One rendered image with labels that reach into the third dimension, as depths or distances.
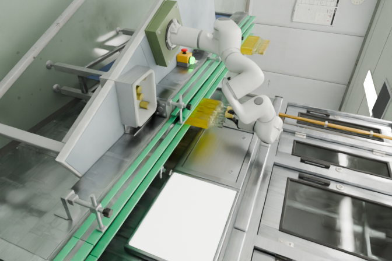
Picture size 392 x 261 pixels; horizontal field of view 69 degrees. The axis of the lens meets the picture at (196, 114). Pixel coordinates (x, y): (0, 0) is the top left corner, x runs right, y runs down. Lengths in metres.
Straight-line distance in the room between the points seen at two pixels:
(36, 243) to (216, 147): 0.92
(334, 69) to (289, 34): 1.39
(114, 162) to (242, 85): 0.60
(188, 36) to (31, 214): 1.04
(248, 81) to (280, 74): 6.63
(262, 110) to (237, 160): 0.41
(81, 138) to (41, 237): 0.34
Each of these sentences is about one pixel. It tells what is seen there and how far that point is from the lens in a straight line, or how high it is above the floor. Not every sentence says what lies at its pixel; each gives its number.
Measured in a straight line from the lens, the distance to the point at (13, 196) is 1.55.
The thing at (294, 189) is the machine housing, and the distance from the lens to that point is 1.48.
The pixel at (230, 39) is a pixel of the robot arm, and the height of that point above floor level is 1.16.
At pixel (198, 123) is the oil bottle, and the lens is 1.50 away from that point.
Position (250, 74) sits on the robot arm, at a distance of 1.12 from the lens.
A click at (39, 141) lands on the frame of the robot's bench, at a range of 1.26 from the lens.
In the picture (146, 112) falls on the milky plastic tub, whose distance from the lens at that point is 1.37.
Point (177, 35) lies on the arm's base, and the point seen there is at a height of 0.87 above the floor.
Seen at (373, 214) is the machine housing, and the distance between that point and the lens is 1.54.
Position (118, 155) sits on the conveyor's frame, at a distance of 1.25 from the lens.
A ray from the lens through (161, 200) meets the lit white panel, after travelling 1.29.
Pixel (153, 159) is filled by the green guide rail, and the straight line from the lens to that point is 1.23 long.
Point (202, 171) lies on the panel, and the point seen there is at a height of 1.12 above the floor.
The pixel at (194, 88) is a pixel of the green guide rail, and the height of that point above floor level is 0.95.
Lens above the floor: 1.43
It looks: 17 degrees down
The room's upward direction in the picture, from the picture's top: 103 degrees clockwise
